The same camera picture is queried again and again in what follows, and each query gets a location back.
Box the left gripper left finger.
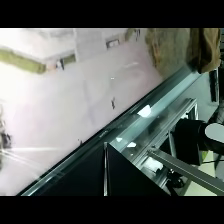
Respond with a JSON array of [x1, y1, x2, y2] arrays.
[[43, 144, 106, 197]]

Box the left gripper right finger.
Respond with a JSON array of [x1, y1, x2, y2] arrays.
[[106, 142, 170, 197]]

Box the brown polo shirt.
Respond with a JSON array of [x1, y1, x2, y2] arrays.
[[145, 28, 222, 80]]

